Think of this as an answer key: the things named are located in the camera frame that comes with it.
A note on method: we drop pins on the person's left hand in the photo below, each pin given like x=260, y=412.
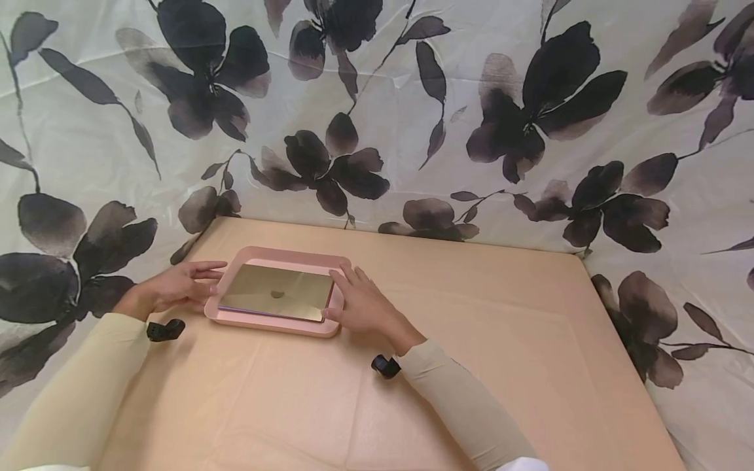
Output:
x=171, y=286

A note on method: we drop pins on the person's right hand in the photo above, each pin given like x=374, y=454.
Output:
x=368, y=307

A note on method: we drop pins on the person's right index finger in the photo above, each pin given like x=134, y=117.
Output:
x=341, y=283

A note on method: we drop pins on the person's right thumb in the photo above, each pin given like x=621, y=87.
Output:
x=331, y=313

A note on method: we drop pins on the person's right fingers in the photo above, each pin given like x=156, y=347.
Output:
x=359, y=278

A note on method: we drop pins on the person's left fingers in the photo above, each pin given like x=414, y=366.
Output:
x=209, y=281

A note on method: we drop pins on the pink rectangular tray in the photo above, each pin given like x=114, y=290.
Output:
x=277, y=327

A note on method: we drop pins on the person's left forearm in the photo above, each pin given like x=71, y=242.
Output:
x=76, y=386

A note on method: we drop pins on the person's right forearm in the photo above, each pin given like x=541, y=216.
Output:
x=465, y=405

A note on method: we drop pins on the gold rectangular plate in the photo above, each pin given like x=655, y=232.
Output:
x=277, y=292

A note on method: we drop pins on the black wrist band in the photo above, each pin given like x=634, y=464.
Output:
x=166, y=330
x=386, y=366

